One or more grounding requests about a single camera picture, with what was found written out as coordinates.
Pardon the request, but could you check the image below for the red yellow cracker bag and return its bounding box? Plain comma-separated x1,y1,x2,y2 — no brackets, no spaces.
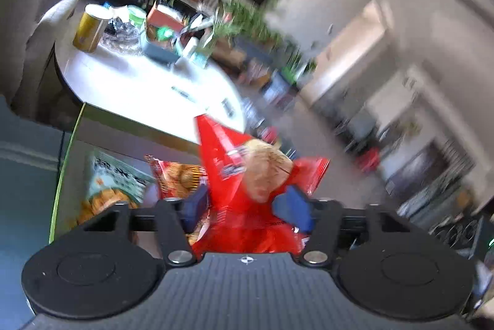
146,156,211,201

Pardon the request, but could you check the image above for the grey sofa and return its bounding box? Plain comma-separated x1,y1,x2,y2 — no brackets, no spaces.
0,0,83,115

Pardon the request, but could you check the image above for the crumpled clear plastic wrap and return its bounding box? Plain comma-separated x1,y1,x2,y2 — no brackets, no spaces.
104,15,140,50

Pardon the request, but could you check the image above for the pink box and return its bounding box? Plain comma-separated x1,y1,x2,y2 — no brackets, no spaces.
147,4,182,27

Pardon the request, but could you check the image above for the white tub with green lid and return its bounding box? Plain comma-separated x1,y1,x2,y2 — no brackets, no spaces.
129,6,148,26

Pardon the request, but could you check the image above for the large red snack bag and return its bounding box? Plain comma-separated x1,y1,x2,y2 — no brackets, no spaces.
189,114,330,253

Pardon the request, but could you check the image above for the green cracker snack bag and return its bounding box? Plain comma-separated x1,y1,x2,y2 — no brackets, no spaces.
77,150,155,226

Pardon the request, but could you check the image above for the yellow tin can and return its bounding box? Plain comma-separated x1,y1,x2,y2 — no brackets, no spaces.
73,4,109,53

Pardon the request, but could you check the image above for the glass vase with spider plant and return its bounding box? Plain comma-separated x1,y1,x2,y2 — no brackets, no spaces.
189,11,232,66

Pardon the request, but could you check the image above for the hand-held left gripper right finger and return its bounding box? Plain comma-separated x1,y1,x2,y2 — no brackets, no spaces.
272,185,430,267

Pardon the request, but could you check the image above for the blue plastic basket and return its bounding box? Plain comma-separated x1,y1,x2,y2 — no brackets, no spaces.
141,31,186,64

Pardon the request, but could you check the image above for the green cardboard box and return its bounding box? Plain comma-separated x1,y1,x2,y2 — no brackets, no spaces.
48,102,217,246

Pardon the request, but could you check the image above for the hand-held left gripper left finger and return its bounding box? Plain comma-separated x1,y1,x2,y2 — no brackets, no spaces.
73,185,211,267

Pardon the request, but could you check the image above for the white oval coffee table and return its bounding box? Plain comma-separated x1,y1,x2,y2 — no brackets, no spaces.
54,40,245,134

